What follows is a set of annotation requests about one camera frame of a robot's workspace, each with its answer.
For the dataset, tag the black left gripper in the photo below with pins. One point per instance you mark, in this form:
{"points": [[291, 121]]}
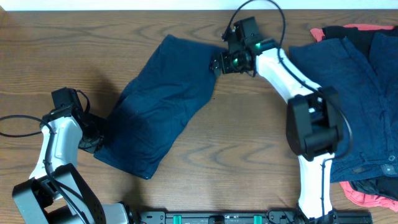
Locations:
{"points": [[94, 137]]}

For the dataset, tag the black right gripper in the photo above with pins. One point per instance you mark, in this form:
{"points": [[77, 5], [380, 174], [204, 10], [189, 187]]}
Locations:
{"points": [[224, 56]]}

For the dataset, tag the dark blue shorts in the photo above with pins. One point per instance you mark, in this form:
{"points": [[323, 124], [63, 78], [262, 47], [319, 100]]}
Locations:
{"points": [[156, 106]]}

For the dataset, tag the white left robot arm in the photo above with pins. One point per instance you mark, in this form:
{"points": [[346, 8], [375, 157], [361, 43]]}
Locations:
{"points": [[55, 191]]}

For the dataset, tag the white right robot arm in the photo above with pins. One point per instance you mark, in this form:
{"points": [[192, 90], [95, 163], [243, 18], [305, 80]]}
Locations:
{"points": [[313, 125]]}

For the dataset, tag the black garment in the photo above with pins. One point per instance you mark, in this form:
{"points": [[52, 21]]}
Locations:
{"points": [[361, 37]]}

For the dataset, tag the dark navy garment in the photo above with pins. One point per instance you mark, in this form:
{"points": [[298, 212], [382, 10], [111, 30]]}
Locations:
{"points": [[383, 58]]}

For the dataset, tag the pink red garment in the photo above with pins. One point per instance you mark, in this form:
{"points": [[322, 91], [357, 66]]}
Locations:
{"points": [[354, 196]]}

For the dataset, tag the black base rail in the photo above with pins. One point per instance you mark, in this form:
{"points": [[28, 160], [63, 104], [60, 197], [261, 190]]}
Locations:
{"points": [[275, 216]]}

